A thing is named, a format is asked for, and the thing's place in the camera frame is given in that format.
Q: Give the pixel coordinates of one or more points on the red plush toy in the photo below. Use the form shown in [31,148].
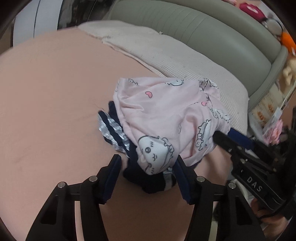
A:
[253,11]

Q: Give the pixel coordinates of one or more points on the peach bed sheet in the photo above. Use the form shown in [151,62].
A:
[52,88]

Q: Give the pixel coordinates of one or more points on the beige mattress pad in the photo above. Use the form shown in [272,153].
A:
[168,57]

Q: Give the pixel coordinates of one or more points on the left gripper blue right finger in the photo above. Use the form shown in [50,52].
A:
[236,220]

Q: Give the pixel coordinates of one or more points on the navy silver striped garment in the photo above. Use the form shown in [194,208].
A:
[113,132]

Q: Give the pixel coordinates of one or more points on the grey green padded headboard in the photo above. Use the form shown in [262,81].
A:
[218,30]

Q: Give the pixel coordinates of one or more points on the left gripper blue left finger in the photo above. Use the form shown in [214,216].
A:
[56,219]

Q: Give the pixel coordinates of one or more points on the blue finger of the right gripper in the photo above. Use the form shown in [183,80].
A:
[234,142]

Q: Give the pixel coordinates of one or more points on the white black cabinet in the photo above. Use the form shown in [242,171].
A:
[36,18]

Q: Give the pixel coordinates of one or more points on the pink cartoon print pajama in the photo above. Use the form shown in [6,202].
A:
[167,118]

